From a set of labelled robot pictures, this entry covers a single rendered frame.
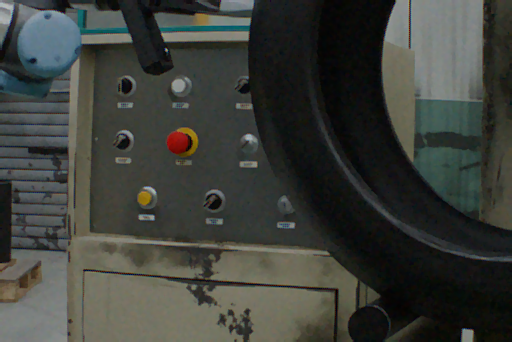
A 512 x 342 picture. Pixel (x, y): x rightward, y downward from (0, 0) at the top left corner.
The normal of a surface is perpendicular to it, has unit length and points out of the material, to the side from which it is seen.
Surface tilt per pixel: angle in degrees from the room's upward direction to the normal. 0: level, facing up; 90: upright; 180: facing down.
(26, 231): 90
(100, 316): 90
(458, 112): 90
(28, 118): 90
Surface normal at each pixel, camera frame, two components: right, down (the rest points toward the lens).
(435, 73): -0.09, 0.05
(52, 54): 0.36, 0.06
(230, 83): -0.32, 0.04
